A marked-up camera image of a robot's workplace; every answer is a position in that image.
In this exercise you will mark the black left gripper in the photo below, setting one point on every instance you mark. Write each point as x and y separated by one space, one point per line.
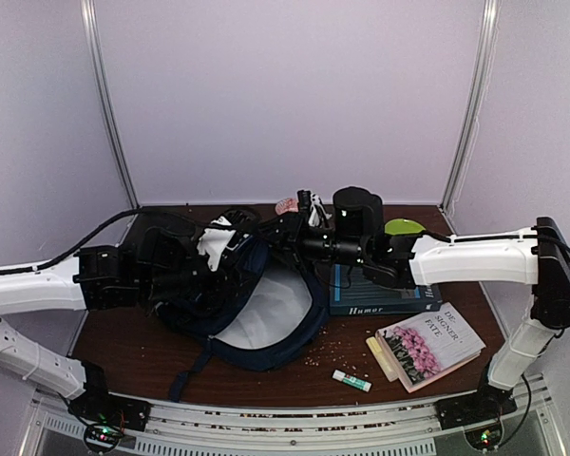
216 294

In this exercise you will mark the navy blue student backpack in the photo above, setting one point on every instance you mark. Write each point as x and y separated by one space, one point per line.
269 324

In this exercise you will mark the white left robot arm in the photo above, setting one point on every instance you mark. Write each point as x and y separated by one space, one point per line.
96 278

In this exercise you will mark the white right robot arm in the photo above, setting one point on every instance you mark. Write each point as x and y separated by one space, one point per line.
536 256

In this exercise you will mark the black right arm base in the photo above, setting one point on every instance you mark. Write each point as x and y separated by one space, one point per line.
484 404

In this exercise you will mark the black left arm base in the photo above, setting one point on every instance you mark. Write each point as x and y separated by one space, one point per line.
97 404

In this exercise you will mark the green plate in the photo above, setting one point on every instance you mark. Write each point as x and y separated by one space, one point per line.
403 227

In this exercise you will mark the red blue patterned bowl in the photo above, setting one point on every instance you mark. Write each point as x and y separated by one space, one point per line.
288 205

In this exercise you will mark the teal Humor hardcover book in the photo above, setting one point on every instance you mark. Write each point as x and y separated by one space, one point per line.
353 295

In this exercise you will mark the pink flower Designer Fate book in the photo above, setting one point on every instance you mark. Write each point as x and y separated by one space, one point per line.
428 346

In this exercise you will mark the yellow highlighter pen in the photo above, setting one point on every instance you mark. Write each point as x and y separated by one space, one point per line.
380 357

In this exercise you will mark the white green glue stick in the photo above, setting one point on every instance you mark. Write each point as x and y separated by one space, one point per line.
351 380

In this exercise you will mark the right aluminium frame post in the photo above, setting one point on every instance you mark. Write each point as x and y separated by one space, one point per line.
479 83

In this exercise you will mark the aluminium frame post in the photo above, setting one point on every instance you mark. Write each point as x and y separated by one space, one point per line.
479 83
92 34

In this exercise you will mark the aluminium front rail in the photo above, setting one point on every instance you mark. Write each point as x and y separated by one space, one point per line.
410 427

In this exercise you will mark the left aluminium frame post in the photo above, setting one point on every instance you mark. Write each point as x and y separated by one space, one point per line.
92 34

